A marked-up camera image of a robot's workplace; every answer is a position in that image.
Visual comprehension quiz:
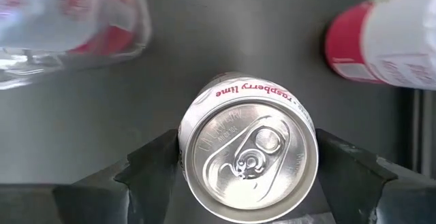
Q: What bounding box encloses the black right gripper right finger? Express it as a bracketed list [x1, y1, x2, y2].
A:
[315, 128, 436, 224]

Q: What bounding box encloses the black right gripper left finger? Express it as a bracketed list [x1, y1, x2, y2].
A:
[0, 128, 181, 224]

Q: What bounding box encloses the pink white Spindrift can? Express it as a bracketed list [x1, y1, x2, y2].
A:
[0, 0, 137, 55]
[323, 0, 436, 91]
[177, 71, 320, 224]

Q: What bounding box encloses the clear plastic bin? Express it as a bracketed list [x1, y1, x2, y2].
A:
[0, 0, 153, 91]

